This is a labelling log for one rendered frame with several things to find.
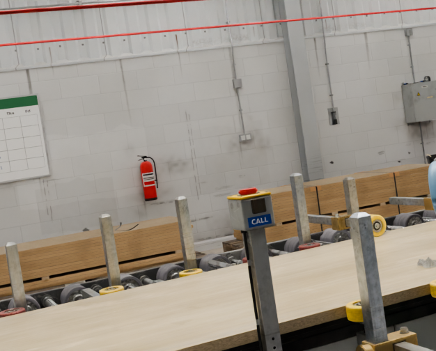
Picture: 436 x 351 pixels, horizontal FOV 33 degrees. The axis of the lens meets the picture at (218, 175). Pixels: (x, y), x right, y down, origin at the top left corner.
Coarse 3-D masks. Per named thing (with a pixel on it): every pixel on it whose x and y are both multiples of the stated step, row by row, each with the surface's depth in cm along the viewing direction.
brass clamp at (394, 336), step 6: (390, 336) 167; (396, 336) 167; (402, 336) 166; (408, 336) 166; (414, 336) 167; (366, 342) 166; (384, 342) 164; (390, 342) 164; (396, 342) 165; (408, 342) 166; (414, 342) 167; (360, 348) 164; (366, 348) 163; (372, 348) 163; (378, 348) 163; (384, 348) 164; (390, 348) 164
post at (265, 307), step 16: (256, 240) 153; (256, 256) 153; (256, 272) 153; (256, 288) 153; (272, 288) 154; (256, 304) 155; (272, 304) 154; (256, 320) 154; (272, 320) 154; (272, 336) 154
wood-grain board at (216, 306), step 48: (384, 240) 261; (432, 240) 248; (144, 288) 238; (192, 288) 227; (240, 288) 217; (288, 288) 207; (336, 288) 199; (384, 288) 191; (0, 336) 201; (48, 336) 193; (96, 336) 185; (144, 336) 178; (192, 336) 172; (240, 336) 169
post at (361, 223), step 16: (352, 224) 164; (368, 224) 163; (352, 240) 165; (368, 240) 163; (368, 256) 163; (368, 272) 163; (368, 288) 163; (368, 304) 164; (368, 320) 165; (384, 320) 165; (368, 336) 166; (384, 336) 165
